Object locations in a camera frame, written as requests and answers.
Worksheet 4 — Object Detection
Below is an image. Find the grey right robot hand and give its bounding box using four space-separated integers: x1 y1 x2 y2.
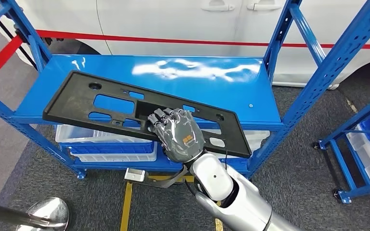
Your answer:
147 107 206 164

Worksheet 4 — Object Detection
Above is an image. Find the black plastic panel part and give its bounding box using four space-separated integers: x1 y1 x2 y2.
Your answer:
42 70 252 159

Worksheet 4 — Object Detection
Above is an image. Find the blue metal shelf rack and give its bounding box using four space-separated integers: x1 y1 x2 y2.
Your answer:
314 90 370 205
0 0 370 181

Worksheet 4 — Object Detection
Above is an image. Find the yellow floor tape square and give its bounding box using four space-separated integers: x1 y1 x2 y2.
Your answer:
119 174 225 231

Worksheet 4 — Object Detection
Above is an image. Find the clear white storage bin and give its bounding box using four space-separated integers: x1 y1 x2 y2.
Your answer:
55 124 154 144

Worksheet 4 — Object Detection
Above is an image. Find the white car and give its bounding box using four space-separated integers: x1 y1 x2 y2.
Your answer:
0 0 370 90

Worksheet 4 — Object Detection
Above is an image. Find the black car tyre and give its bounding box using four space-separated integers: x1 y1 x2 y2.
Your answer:
43 38 100 55

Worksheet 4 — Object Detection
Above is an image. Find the chrome barrier stanchion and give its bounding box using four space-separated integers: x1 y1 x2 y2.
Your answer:
0 197 70 231

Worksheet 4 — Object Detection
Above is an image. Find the dark barrier stanchion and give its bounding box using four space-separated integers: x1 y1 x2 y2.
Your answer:
0 0 38 69

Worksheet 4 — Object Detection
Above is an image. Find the black camera bracket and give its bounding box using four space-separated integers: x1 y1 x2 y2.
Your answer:
140 166 189 189

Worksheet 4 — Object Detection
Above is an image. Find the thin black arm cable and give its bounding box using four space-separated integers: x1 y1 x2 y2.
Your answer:
223 138 230 171

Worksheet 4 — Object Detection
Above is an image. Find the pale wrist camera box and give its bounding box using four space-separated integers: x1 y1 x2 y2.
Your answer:
124 168 146 183

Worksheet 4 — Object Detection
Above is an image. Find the white car door handle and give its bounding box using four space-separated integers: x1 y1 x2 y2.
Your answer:
201 0 236 13
247 0 282 12

